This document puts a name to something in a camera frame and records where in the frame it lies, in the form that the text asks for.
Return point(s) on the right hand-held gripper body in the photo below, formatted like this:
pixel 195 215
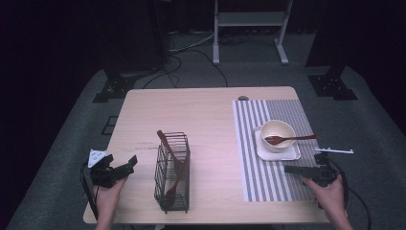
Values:
pixel 325 174

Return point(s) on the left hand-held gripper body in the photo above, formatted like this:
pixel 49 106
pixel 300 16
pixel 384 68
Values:
pixel 100 175

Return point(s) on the brown wooden spoon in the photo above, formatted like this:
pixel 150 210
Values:
pixel 172 193
pixel 297 138

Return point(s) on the cream bowl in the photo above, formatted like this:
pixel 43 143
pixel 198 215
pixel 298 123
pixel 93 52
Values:
pixel 277 127

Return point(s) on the person's left hand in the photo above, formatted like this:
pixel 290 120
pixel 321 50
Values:
pixel 108 196

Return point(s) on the person's right hand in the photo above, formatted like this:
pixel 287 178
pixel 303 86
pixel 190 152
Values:
pixel 332 198

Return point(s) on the white square plate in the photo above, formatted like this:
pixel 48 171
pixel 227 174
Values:
pixel 288 156

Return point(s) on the square floor hatch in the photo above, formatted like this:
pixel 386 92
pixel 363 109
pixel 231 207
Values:
pixel 109 125

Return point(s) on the dark brown wooden utensil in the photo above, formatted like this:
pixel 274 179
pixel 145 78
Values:
pixel 163 140

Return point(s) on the grey striped placemat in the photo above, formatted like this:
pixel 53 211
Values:
pixel 255 179

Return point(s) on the black stand base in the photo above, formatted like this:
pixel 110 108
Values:
pixel 332 86
pixel 115 89

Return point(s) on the white metal stand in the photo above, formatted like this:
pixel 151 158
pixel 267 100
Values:
pixel 250 18

